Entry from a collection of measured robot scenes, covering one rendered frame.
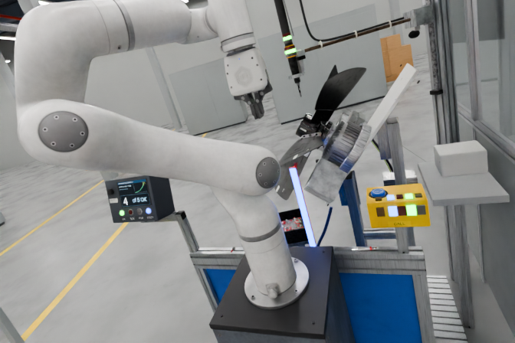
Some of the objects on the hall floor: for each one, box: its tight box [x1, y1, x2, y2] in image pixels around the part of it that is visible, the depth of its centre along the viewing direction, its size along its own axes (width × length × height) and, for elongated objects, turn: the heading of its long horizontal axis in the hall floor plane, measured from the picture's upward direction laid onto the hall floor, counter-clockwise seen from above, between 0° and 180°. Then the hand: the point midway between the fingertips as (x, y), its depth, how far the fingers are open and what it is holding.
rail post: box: [195, 269, 219, 314], centre depth 138 cm, size 4×4×78 cm
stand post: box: [343, 171, 368, 247], centre depth 153 cm, size 4×9×91 cm, turn 22°
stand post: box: [385, 117, 415, 247], centre depth 141 cm, size 4×9×115 cm, turn 22°
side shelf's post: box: [452, 204, 474, 328], centre depth 135 cm, size 4×4×83 cm
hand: (257, 110), depth 74 cm, fingers closed
